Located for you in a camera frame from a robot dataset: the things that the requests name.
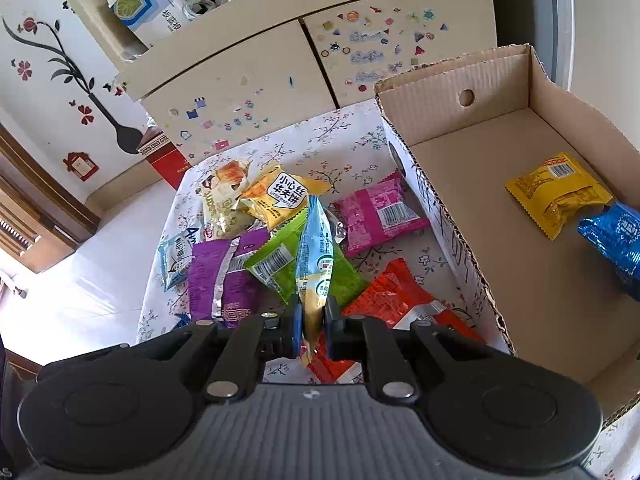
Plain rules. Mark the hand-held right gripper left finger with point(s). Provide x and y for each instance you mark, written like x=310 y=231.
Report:
x=298 y=322

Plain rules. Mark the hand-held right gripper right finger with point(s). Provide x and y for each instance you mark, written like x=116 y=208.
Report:
x=330 y=319

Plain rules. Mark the light blue gold snack packet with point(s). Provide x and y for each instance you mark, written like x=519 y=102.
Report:
x=313 y=260

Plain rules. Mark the purple snack packet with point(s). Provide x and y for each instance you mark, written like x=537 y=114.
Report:
x=210 y=280

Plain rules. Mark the yellow waffle snack packet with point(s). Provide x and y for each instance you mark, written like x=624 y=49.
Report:
x=280 y=195

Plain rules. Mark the croissant print bread packet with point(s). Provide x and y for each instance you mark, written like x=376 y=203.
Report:
x=224 y=200

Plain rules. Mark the cardboard box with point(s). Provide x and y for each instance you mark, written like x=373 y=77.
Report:
x=500 y=285

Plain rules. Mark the green snack packet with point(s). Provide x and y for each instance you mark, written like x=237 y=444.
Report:
x=346 y=280

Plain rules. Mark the red orange snack packet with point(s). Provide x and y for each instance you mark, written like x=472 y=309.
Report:
x=395 y=295

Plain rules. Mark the dark blue snack packet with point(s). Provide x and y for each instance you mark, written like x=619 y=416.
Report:
x=182 y=320

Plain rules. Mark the pink snack packet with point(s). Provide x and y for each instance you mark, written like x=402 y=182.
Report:
x=380 y=210

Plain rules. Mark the small light blue snack packet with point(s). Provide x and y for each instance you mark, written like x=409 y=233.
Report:
x=175 y=258

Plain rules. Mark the floral tablecloth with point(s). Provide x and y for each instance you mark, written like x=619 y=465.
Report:
x=340 y=130

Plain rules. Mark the red patterned box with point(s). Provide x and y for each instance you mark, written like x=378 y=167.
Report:
x=167 y=162

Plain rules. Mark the beige cabinet with stickers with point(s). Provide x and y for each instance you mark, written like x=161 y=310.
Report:
x=240 y=85

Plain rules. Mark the yellow barcode snack packet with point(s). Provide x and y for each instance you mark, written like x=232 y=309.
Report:
x=550 y=195

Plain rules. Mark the shiny blue snack packet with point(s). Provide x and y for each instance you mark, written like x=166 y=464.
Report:
x=620 y=245

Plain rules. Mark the blue white carton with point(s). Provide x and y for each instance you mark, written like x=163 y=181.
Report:
x=145 y=2

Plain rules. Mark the red house wall sticker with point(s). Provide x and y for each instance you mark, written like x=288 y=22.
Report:
x=80 y=166

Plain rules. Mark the flower vase wall sticker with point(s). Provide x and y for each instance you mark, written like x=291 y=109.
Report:
x=115 y=120

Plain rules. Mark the brown wooden door frame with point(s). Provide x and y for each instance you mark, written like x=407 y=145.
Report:
x=30 y=210

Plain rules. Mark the white door frame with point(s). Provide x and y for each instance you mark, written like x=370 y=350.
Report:
x=552 y=20

